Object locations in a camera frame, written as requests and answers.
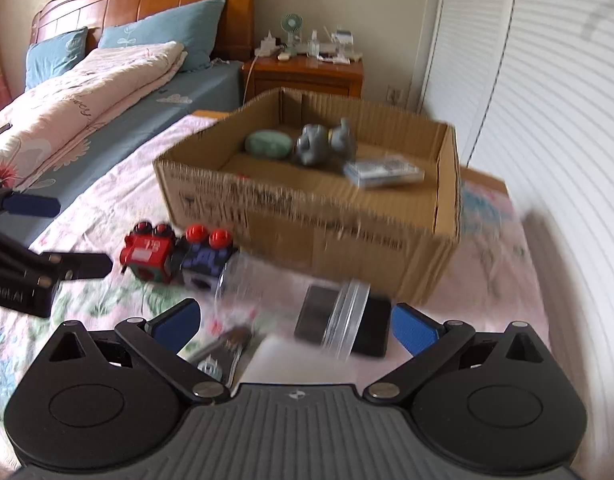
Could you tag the pink floral quilt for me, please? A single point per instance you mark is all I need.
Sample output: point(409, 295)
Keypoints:
point(43, 124)

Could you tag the clear screw box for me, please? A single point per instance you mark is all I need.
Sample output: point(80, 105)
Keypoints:
point(383, 171)

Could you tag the dark folding multitool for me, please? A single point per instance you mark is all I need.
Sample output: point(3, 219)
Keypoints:
point(220, 359)

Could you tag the mint green earbud case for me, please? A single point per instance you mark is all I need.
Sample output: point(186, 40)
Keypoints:
point(268, 144)

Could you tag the wooden nightstand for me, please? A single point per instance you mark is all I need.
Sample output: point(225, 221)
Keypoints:
point(302, 73)

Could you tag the blue black toy train car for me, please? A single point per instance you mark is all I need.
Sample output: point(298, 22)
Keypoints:
point(208, 252)

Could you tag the wall power socket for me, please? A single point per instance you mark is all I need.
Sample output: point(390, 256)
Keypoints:
point(393, 95)

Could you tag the cardboard box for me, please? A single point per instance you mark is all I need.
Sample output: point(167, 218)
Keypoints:
point(399, 240)

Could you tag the white power strip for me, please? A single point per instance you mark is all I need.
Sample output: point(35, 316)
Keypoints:
point(269, 47)

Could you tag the clear plastic jar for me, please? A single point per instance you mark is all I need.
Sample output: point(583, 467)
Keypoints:
point(262, 288)

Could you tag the pink floral table cloth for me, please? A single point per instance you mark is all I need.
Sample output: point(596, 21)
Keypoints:
point(490, 281)

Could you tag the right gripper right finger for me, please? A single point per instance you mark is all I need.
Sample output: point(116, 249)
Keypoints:
point(432, 346)

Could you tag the clear spray bottle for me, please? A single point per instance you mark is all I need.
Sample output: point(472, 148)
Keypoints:
point(313, 44)

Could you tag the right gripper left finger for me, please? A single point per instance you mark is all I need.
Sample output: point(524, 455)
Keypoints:
point(157, 343)

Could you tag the red toy train engine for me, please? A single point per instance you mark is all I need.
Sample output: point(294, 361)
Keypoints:
point(147, 252)

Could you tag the black square device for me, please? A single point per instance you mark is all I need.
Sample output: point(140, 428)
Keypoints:
point(372, 324)

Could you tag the blue pillow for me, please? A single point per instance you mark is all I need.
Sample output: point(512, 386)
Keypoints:
point(54, 57)
point(194, 25)

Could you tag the small green desk fan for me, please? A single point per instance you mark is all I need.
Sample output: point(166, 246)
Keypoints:
point(292, 24)

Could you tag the blue bed sheet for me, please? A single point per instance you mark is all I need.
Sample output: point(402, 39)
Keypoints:
point(216, 87)

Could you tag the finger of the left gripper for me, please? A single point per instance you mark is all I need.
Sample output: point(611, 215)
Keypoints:
point(29, 205)
point(69, 265)

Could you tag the grey elephant toy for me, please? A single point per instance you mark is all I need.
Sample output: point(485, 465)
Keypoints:
point(318, 144)

